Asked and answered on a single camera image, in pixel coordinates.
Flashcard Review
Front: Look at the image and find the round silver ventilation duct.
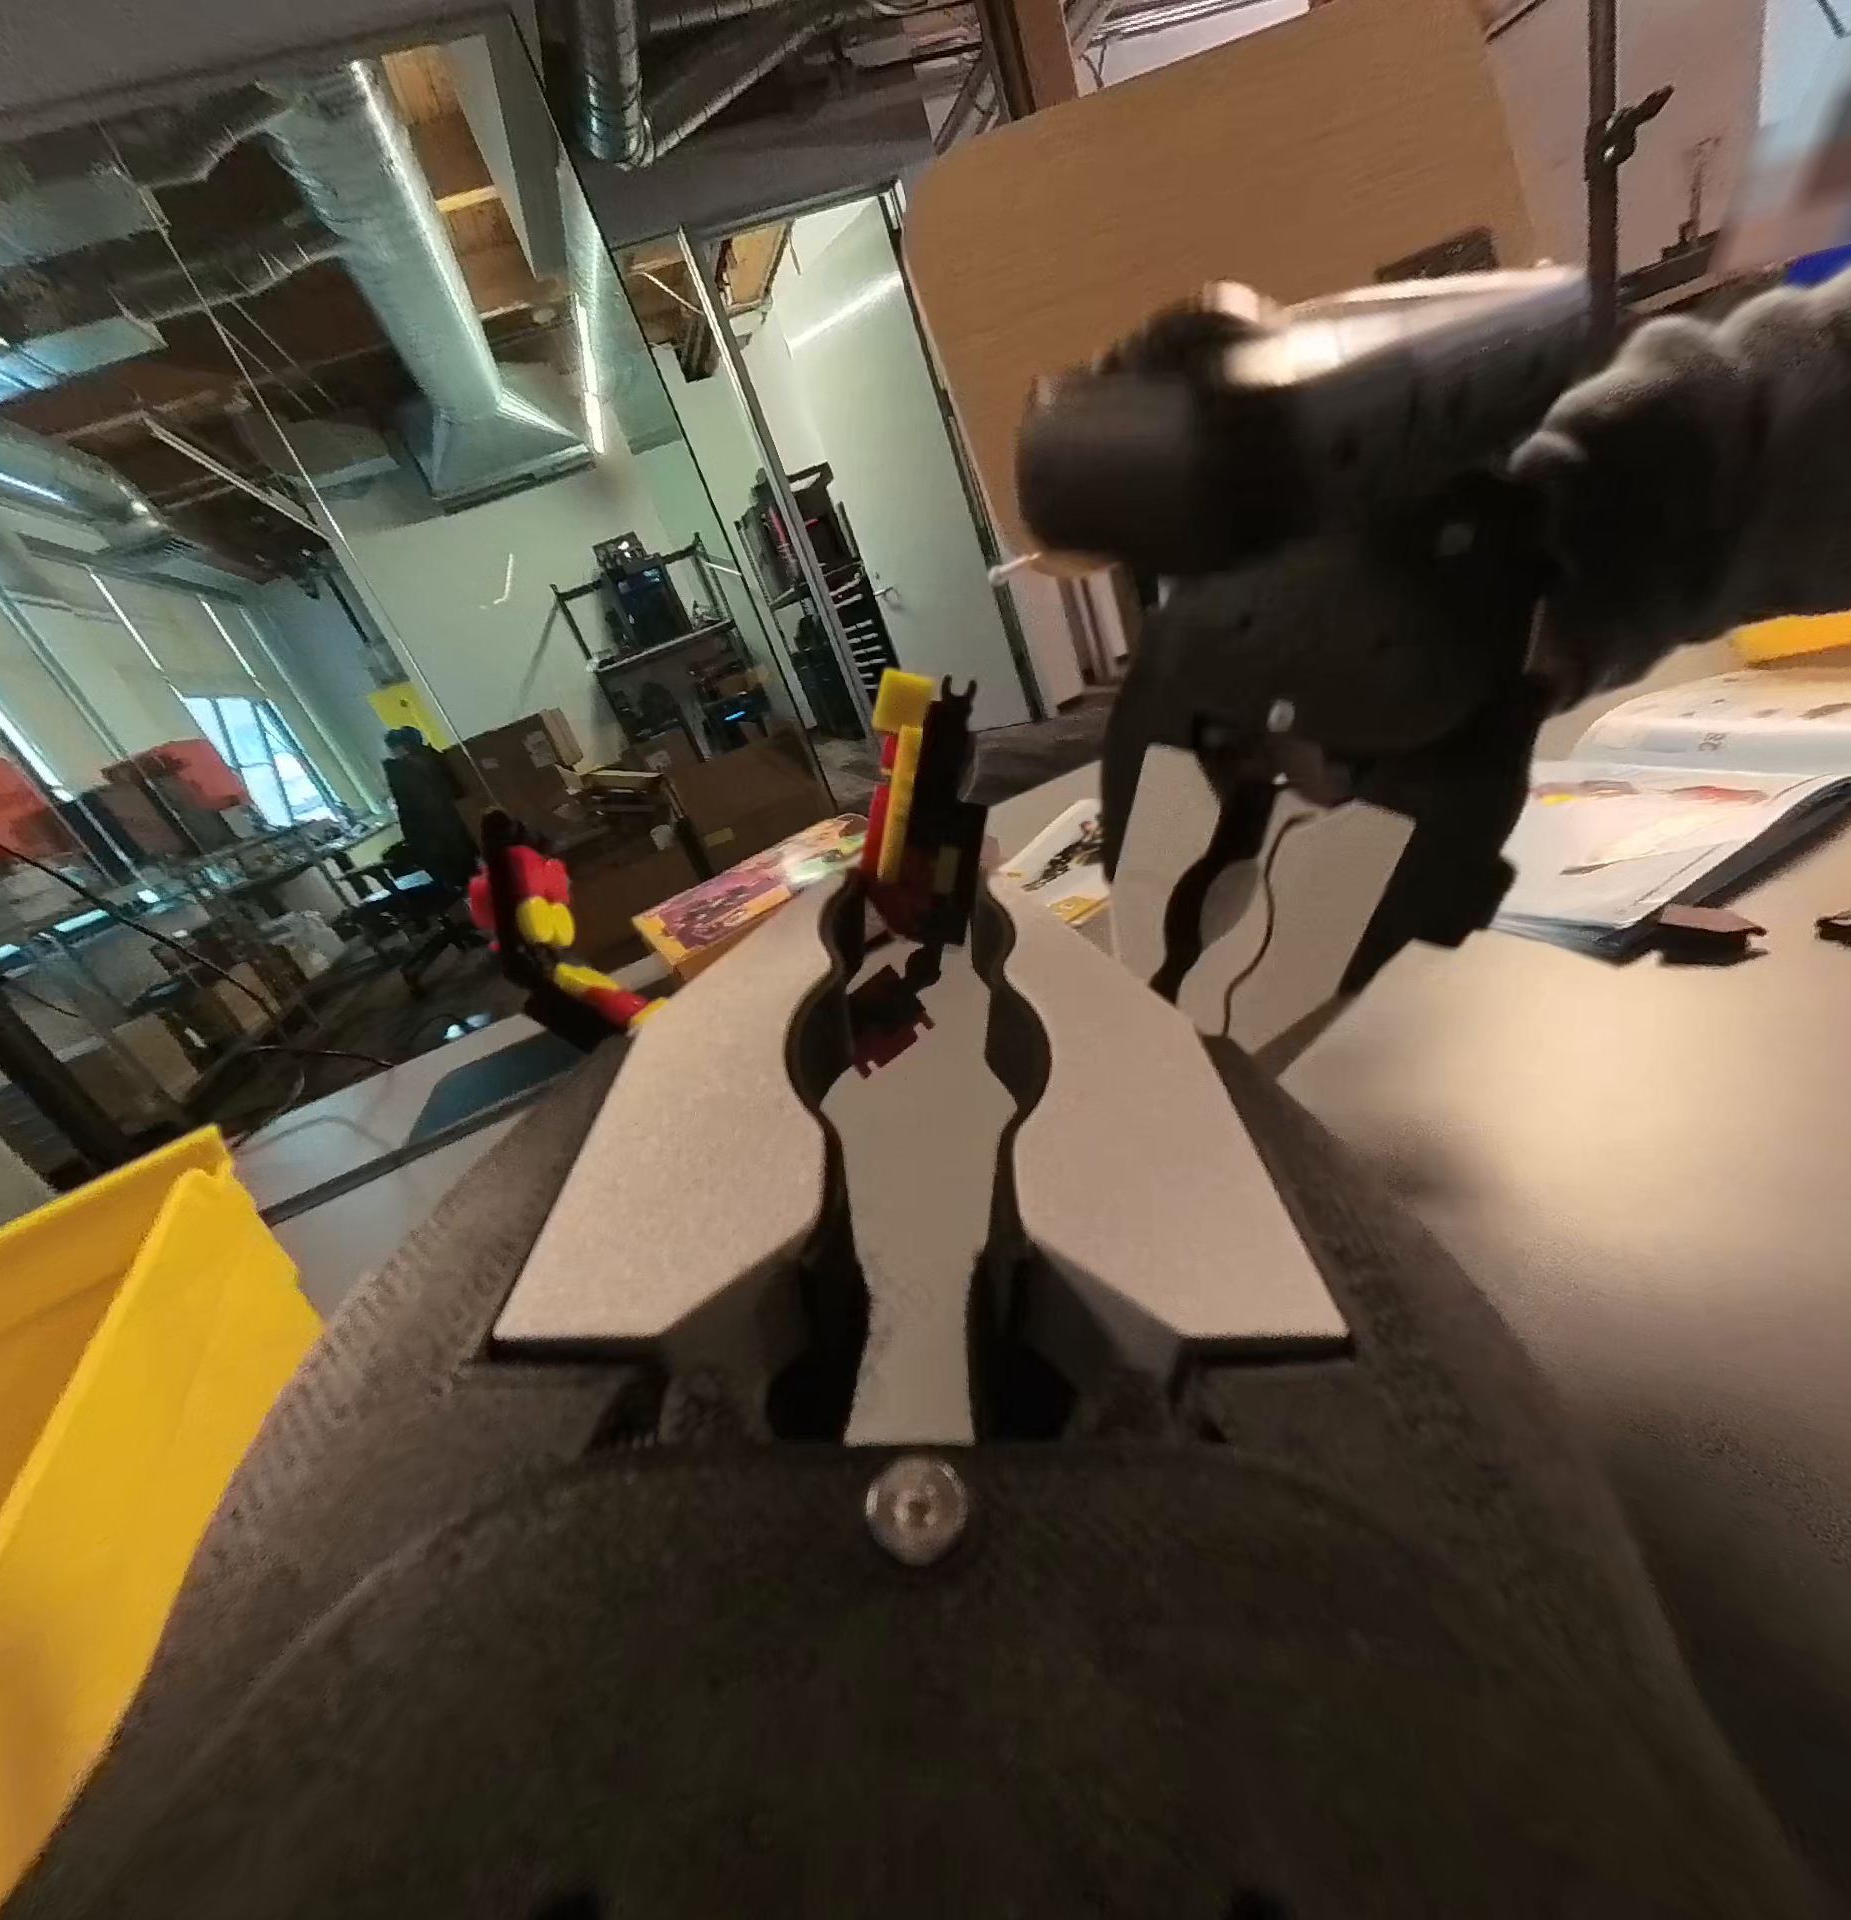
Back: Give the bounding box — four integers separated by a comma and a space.
535, 0, 661, 170

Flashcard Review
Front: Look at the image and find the black square toy brick plate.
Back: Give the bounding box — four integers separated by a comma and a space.
921, 675, 985, 938

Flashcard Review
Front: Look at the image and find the rectangular silver ventilation duct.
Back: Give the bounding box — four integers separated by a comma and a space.
258, 60, 604, 505

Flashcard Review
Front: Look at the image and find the open instruction booklet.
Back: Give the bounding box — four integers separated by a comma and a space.
1487, 668, 1851, 966

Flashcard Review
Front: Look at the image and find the shelving with red crates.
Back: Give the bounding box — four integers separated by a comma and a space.
0, 733, 341, 931

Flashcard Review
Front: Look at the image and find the metal storage shelving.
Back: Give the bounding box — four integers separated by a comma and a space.
733, 463, 907, 747
552, 530, 759, 751

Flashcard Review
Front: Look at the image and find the closed instruction booklet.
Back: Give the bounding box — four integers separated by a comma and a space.
996, 798, 1119, 927

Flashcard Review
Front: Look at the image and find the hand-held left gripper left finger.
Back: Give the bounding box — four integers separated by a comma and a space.
489, 876, 870, 1445

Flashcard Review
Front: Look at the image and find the orange toy set cardboard box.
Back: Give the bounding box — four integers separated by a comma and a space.
628, 814, 870, 982

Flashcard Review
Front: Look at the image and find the black tripod pole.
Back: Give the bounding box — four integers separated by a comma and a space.
1578, 0, 1676, 323

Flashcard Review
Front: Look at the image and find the black office chair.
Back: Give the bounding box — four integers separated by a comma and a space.
333, 723, 487, 993

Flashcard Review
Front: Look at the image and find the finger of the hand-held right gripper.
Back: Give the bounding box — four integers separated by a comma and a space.
1100, 732, 1268, 1003
1176, 791, 1419, 1055

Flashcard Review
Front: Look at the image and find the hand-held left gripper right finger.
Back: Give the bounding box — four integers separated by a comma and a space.
970, 876, 1353, 1445

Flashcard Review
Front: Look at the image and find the wooden board stand white base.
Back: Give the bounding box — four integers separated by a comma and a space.
900, 0, 1550, 586

